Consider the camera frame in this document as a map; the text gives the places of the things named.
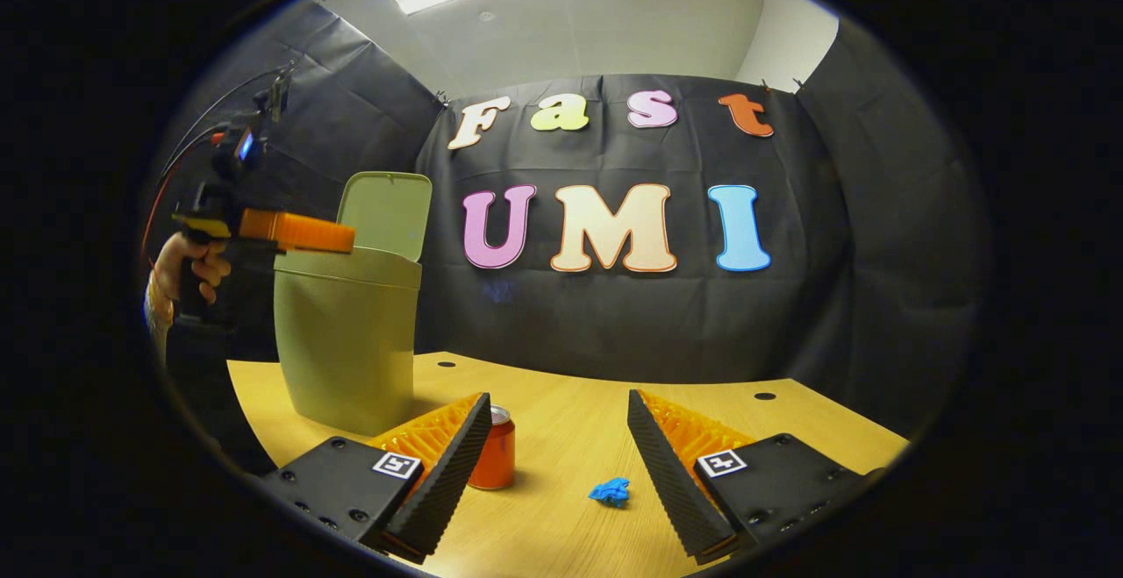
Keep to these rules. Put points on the black backdrop cloth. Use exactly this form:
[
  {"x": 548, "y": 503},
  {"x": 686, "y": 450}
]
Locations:
[{"x": 614, "y": 315}]

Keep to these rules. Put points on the green desktop garbage bin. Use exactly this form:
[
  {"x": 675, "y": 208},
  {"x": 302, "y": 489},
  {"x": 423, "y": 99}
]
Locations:
[{"x": 346, "y": 341}]

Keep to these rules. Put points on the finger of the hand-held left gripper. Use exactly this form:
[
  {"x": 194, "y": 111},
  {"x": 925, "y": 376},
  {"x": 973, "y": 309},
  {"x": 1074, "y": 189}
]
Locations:
[{"x": 298, "y": 231}]

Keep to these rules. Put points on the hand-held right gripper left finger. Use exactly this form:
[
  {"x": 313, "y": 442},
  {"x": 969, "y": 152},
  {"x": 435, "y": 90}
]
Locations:
[{"x": 443, "y": 481}]

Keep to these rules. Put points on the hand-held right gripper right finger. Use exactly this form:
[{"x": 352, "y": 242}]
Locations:
[{"x": 671, "y": 481}]

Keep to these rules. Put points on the wooden desktop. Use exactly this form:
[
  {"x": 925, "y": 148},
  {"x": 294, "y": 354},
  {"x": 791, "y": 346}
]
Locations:
[{"x": 570, "y": 411}]

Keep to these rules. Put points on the blue paper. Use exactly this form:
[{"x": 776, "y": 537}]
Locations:
[{"x": 610, "y": 492}]

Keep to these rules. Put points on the orange pop can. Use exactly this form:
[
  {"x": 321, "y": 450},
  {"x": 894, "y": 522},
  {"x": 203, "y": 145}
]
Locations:
[{"x": 498, "y": 460}]

